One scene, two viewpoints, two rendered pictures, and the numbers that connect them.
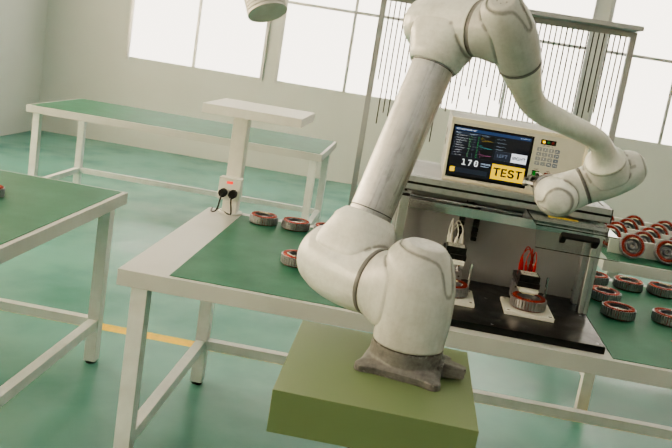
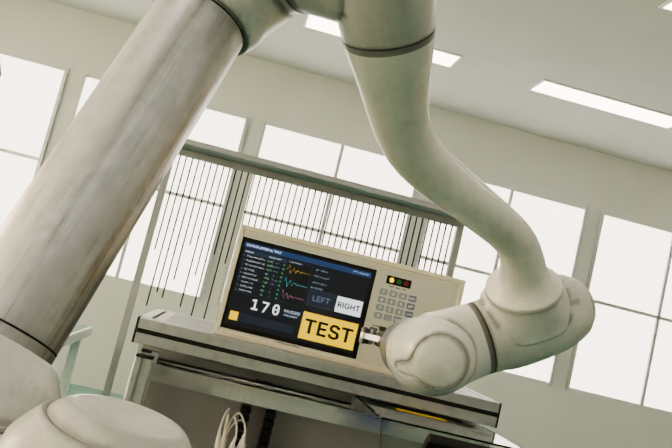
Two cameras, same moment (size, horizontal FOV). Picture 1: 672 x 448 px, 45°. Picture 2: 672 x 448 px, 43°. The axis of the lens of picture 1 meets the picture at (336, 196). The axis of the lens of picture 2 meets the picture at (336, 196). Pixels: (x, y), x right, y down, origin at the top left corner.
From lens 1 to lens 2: 1.08 m
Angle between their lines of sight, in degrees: 21
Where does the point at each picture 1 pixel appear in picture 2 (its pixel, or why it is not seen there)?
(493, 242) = not seen: outside the picture
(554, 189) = (432, 335)
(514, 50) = not seen: outside the picture
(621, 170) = (556, 305)
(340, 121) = (108, 313)
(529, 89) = (406, 89)
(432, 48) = not seen: outside the picture
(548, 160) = (397, 312)
